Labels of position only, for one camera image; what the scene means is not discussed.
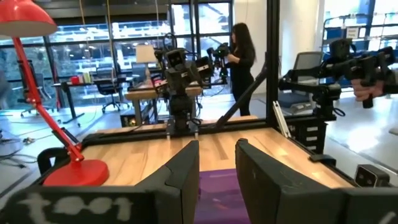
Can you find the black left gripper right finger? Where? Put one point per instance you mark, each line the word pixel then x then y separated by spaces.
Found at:
pixel 295 202

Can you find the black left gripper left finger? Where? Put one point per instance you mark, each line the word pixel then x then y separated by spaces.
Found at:
pixel 124 205

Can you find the purple plastic supply box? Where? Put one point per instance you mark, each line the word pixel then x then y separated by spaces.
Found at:
pixel 220 196

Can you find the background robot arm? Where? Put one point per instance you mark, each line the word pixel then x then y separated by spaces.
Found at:
pixel 219 51

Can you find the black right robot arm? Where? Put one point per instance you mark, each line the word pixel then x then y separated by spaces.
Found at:
pixel 182 109

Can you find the background wooden table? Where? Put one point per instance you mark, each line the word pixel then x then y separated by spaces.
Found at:
pixel 140 93

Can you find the red desk lamp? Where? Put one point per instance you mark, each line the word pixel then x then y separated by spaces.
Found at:
pixel 77 172

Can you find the person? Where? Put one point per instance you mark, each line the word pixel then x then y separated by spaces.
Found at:
pixel 241 71

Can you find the black drawer cabinet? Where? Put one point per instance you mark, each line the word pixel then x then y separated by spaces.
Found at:
pixel 306 137

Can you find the black office chair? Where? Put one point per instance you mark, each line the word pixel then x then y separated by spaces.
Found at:
pixel 43 84
pixel 107 87

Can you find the white strip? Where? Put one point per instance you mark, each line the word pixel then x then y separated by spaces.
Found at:
pixel 281 119

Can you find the background desk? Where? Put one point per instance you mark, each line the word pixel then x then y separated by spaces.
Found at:
pixel 66 85

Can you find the grey office chair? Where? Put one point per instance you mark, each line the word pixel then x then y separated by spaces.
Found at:
pixel 308 60

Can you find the person's hand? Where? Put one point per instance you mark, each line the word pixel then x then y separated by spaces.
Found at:
pixel 365 91

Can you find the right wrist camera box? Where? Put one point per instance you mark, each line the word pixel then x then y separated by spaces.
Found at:
pixel 175 57

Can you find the table-level camera box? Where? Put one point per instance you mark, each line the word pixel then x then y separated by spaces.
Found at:
pixel 371 175

